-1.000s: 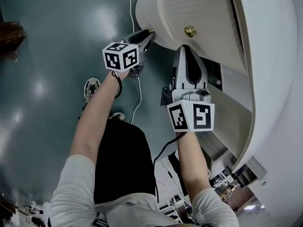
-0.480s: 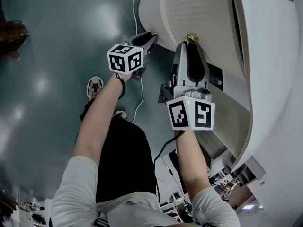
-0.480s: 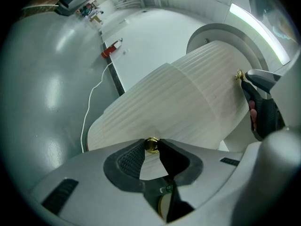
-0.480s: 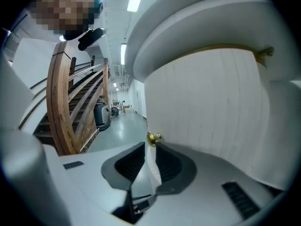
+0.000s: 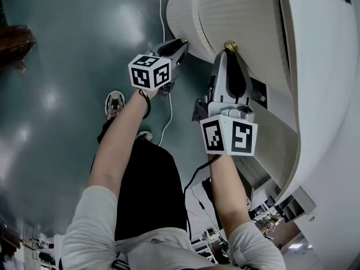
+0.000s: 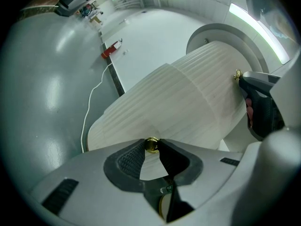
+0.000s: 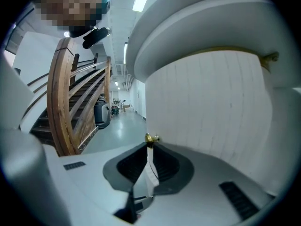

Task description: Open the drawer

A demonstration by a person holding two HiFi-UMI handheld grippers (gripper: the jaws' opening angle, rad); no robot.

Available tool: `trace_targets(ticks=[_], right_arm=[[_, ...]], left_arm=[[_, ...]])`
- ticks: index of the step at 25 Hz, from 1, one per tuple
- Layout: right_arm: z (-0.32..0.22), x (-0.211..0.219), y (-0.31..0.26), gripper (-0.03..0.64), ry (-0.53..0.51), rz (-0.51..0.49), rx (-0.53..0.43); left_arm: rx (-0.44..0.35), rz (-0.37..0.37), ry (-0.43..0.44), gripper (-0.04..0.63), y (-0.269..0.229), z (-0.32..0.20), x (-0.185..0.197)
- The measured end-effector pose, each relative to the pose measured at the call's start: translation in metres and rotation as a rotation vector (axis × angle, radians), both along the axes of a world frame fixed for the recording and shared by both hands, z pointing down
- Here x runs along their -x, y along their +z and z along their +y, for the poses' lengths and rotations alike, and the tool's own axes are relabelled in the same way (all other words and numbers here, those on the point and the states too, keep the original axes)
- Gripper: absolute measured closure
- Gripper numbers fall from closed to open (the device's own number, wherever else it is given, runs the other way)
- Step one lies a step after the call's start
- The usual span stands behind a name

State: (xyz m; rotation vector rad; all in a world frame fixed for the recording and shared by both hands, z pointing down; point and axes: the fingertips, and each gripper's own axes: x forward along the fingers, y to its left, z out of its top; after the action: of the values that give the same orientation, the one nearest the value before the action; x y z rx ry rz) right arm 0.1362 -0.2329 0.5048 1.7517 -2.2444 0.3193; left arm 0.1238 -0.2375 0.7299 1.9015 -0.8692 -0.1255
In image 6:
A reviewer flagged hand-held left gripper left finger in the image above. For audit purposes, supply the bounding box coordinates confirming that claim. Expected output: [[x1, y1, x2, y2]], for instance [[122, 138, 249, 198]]
[[29, 137, 165, 226]]

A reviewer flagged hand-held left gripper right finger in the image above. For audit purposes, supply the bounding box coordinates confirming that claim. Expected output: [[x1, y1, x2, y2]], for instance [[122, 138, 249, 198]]
[[159, 138, 248, 224]]

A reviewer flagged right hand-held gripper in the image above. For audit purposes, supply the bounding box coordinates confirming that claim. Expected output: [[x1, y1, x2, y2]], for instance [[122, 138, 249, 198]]
[[238, 54, 301, 141]]

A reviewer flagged white curved desk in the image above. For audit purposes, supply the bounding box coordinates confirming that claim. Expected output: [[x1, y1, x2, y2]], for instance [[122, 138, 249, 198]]
[[86, 24, 290, 181]]

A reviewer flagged large ribbed cream drawer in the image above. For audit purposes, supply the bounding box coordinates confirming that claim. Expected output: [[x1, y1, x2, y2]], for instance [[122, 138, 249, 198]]
[[86, 64, 221, 181]]

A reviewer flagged long ceiling light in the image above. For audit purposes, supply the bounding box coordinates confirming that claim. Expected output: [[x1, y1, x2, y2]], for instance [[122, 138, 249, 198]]
[[229, 3, 290, 65]]

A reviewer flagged person's face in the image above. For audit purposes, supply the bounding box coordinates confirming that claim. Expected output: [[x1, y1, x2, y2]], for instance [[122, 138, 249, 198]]
[[258, 7, 293, 41]]

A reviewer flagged red fire extinguisher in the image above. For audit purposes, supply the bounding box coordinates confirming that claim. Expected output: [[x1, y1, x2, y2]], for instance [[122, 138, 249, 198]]
[[100, 38, 123, 59]]

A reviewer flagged dark brown wooden furniture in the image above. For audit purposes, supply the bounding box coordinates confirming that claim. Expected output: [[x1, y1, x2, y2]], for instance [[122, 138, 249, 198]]
[[20, 0, 123, 21]]

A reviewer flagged white floor cable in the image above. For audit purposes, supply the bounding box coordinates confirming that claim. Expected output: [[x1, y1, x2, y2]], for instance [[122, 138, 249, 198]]
[[79, 62, 114, 153]]

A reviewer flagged black head-worn camera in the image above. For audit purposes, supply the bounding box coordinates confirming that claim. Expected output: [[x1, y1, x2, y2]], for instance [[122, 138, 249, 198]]
[[244, 0, 268, 21]]

